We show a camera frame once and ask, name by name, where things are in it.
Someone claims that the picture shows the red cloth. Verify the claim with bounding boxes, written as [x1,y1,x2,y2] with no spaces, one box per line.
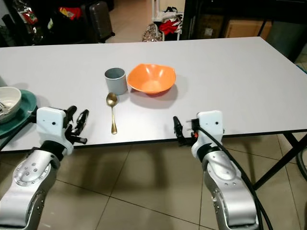
[159,18,182,35]

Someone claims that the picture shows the patterned bag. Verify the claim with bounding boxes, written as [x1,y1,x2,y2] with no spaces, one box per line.
[142,23,161,42]

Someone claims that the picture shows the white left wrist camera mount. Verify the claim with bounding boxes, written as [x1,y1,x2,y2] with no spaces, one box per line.
[36,107,69,155]

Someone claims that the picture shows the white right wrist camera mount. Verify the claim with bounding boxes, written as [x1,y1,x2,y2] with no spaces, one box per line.
[192,111,224,159]

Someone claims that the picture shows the dark suitcase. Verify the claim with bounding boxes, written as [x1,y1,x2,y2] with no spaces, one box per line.
[87,1,116,43]

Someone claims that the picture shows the red and yellow packet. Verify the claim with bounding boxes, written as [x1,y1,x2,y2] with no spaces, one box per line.
[60,7,81,21]

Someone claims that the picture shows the white bowl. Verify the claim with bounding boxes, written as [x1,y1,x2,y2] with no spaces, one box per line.
[0,87,23,124]

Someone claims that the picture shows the black table leg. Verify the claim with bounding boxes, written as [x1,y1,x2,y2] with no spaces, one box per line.
[252,132,307,190]

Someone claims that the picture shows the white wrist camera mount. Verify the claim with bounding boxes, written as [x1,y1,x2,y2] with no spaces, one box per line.
[192,111,224,159]
[36,107,69,155]

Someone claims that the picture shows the silver fork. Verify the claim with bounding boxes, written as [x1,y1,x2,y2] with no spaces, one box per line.
[0,102,14,115]

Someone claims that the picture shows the gold spoon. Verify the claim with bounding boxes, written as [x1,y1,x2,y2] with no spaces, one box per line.
[106,92,118,135]

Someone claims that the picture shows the white rack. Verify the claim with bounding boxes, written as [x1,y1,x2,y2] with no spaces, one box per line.
[151,0,185,41]

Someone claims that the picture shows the orange bowl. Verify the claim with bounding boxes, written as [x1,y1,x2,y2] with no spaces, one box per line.
[127,63,177,95]

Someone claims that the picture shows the grey cup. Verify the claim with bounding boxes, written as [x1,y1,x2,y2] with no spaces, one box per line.
[105,68,128,95]

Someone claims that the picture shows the brown cardboard box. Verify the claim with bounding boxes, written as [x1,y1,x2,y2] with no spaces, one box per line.
[223,19,272,40]

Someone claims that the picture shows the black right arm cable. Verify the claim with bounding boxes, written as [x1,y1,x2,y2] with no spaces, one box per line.
[197,126,274,230]

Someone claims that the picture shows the foil snack bag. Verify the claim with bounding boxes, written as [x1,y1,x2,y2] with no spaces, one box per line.
[13,0,39,26]

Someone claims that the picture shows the teal plate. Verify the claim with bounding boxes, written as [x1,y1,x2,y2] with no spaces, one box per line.
[0,90,37,138]

